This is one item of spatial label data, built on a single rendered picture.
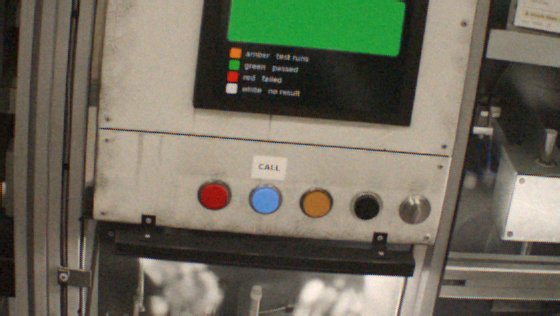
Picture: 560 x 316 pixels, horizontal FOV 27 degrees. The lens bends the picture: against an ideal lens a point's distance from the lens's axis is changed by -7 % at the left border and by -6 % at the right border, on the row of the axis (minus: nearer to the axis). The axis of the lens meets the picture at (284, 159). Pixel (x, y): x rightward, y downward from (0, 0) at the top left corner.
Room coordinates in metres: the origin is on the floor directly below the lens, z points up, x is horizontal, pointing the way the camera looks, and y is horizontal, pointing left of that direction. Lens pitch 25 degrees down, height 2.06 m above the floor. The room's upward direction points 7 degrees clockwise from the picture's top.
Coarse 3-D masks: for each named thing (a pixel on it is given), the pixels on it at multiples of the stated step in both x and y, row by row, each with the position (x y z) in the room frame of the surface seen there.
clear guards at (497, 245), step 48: (528, 0) 1.32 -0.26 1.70; (528, 48) 1.32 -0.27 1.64; (480, 96) 1.31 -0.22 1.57; (528, 96) 1.32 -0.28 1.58; (480, 144) 1.31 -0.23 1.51; (528, 144) 1.32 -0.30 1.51; (480, 192) 1.31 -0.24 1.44; (528, 192) 1.32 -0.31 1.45; (96, 240) 1.26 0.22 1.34; (288, 240) 1.29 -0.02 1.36; (336, 240) 1.29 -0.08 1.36; (480, 240) 1.32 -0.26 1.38; (528, 240) 1.32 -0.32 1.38; (96, 288) 1.26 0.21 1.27; (144, 288) 1.27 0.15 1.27; (192, 288) 1.28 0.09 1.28; (240, 288) 1.28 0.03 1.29; (288, 288) 1.29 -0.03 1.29; (336, 288) 1.30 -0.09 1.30; (384, 288) 1.30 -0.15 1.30; (480, 288) 1.32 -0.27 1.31; (528, 288) 1.33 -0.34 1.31
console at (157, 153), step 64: (128, 0) 1.25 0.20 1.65; (192, 0) 1.26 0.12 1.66; (448, 0) 1.29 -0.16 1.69; (128, 64) 1.25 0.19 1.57; (192, 64) 1.26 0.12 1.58; (448, 64) 1.30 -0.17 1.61; (128, 128) 1.26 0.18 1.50; (192, 128) 1.26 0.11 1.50; (256, 128) 1.27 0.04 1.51; (320, 128) 1.28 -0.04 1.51; (384, 128) 1.29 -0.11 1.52; (448, 128) 1.30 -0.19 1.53; (128, 192) 1.26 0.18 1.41; (192, 192) 1.26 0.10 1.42; (320, 192) 1.28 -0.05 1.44; (384, 192) 1.29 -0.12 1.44
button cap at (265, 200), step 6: (258, 192) 1.26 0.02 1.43; (264, 192) 1.26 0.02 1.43; (270, 192) 1.26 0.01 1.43; (258, 198) 1.26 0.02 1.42; (264, 198) 1.26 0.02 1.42; (270, 198) 1.26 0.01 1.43; (276, 198) 1.27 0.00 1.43; (258, 204) 1.26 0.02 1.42; (264, 204) 1.26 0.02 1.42; (270, 204) 1.26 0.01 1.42; (276, 204) 1.27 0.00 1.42; (258, 210) 1.26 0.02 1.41; (264, 210) 1.26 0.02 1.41; (270, 210) 1.27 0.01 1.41
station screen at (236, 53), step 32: (224, 0) 1.24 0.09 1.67; (384, 0) 1.26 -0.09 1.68; (224, 32) 1.24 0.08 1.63; (224, 64) 1.24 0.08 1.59; (256, 64) 1.25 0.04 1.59; (288, 64) 1.25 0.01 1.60; (320, 64) 1.26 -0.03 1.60; (352, 64) 1.26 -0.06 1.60; (384, 64) 1.26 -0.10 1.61; (224, 96) 1.24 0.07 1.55; (256, 96) 1.25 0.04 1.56; (288, 96) 1.25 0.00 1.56; (320, 96) 1.26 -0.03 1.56; (352, 96) 1.26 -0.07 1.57; (384, 96) 1.27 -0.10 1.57
